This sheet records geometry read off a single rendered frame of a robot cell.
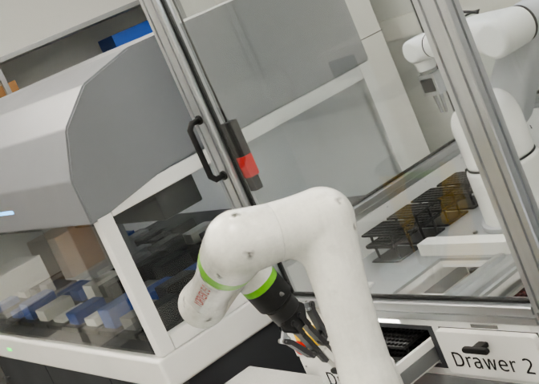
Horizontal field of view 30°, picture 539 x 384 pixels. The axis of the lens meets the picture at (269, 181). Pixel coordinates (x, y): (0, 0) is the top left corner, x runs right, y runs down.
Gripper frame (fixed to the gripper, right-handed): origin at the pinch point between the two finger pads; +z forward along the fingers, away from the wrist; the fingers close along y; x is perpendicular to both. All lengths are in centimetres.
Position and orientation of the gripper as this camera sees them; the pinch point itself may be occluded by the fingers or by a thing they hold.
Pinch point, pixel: (329, 357)
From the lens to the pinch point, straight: 241.6
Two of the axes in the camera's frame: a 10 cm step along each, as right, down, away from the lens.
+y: -5.5, 7.1, -4.4
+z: 6.2, 7.0, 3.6
